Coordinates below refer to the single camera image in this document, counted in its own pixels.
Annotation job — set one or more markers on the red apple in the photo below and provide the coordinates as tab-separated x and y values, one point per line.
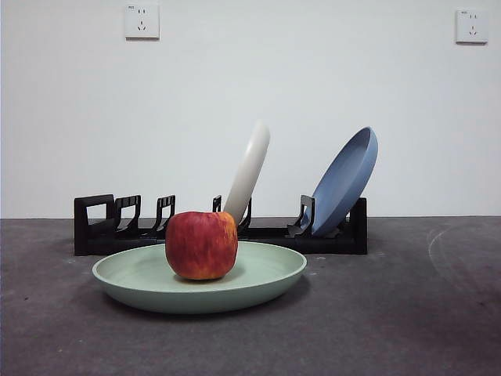
201	246

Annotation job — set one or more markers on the green plate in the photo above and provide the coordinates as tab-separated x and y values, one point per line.
135	274

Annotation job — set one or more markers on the white plate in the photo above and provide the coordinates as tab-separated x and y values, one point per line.
250	168

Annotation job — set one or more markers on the blue plate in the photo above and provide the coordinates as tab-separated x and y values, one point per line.
342	184

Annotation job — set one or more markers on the black plate rack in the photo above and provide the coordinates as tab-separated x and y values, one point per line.
334	244

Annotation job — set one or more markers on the white wall socket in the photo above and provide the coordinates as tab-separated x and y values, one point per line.
471	26
142	21

